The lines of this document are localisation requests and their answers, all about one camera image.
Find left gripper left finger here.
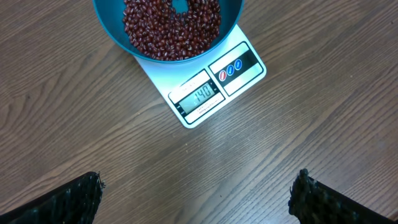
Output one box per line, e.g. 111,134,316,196
1,172,105,224

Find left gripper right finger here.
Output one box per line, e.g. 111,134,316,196
288,169,395,224

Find white digital kitchen scale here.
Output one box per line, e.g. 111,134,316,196
137,26,267,128

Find blue metal bowl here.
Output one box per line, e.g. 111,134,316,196
93,0,244,63

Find red beans in bowl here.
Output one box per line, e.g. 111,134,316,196
123,0,221,61

